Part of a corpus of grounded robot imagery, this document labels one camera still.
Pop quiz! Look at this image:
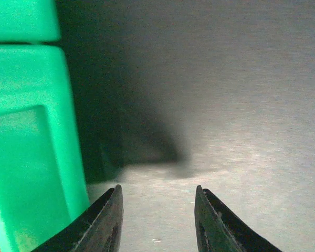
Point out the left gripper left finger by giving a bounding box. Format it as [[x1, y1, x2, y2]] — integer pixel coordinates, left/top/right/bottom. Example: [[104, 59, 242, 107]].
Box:
[[34, 185, 123, 251]]

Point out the green plastic bin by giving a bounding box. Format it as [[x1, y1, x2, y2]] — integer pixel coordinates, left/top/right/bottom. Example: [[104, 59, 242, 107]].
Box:
[[0, 45, 90, 251], [0, 0, 60, 43]]

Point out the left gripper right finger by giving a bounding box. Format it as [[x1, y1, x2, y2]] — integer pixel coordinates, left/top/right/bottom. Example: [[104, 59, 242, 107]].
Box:
[[194, 185, 280, 251]]

